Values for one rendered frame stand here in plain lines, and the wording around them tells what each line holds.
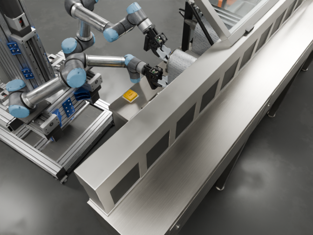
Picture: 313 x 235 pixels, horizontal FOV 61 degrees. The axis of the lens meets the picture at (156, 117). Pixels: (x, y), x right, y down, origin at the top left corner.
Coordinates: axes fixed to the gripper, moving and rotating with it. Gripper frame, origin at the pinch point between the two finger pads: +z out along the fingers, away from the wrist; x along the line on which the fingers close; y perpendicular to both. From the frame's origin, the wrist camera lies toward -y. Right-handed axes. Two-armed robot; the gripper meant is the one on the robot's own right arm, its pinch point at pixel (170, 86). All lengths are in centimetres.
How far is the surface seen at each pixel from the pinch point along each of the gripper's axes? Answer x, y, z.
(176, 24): 190, -109, -131
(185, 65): 1.5, 20.4, 8.2
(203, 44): 23.6, 20.3, 5.3
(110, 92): 34, -109, -109
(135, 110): -16.8, -19.0, -15.2
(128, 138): -67, 56, 35
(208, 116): -30, 35, 41
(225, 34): -14, 60, 33
